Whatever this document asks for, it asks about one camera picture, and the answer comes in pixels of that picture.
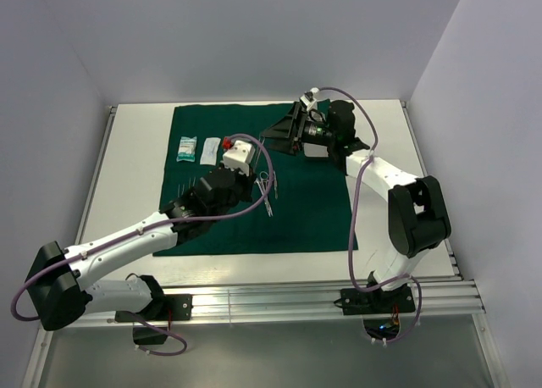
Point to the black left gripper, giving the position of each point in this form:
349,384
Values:
246,182

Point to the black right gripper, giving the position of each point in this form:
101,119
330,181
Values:
297,125

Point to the steel surgical scissors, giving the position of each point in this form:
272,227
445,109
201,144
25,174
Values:
262,184

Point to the metal surgical kit tray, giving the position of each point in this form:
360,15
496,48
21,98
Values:
315,151

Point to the white sachet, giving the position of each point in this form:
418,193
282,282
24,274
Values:
210,151

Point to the white gauze packet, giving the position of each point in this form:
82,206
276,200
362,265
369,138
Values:
187,149

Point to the dark green surgical cloth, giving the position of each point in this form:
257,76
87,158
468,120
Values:
312,213

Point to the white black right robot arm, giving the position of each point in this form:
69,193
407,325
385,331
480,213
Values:
417,218

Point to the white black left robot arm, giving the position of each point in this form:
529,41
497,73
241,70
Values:
65,284

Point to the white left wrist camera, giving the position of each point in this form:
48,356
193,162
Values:
238,155

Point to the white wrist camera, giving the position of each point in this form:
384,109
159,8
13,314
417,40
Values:
309,99
238,155

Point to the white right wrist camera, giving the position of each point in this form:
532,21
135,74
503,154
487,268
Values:
309,99

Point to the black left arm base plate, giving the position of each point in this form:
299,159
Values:
176,307

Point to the aluminium table edge rail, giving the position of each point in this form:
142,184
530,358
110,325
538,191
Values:
112,110

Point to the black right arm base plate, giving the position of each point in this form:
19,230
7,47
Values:
353,302

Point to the aluminium front frame rail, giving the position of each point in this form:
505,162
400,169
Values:
315,301

